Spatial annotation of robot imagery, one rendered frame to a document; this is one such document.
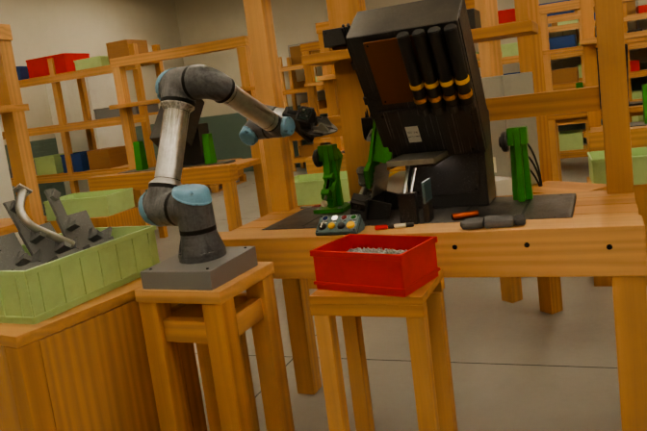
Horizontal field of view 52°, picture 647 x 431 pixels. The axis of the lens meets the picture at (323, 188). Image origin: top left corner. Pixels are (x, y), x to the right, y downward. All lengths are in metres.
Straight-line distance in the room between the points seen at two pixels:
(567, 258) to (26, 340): 1.61
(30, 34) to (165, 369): 9.52
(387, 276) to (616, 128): 1.14
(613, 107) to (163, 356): 1.77
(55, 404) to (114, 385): 0.22
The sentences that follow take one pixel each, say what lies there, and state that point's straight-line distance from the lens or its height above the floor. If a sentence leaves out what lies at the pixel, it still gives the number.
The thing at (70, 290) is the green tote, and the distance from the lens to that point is 2.32.
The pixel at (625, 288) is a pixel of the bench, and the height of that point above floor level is 0.72.
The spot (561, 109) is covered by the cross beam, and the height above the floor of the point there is 1.20.
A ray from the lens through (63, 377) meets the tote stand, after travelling 2.28.
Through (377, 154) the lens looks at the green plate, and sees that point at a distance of 2.37.
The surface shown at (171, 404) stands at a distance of 2.22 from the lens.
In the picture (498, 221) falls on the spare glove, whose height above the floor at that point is 0.92.
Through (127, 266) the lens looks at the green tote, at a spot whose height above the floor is 0.85.
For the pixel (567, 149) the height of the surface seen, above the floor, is 0.27.
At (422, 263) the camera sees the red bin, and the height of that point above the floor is 0.86.
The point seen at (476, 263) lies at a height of 0.80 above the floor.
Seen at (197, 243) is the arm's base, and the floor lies 0.97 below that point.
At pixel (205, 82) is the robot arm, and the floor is 1.46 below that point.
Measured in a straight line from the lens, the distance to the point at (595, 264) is 2.08.
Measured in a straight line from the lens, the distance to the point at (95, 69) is 7.96.
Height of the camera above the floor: 1.37
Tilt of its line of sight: 8 degrees down
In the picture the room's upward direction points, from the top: 7 degrees counter-clockwise
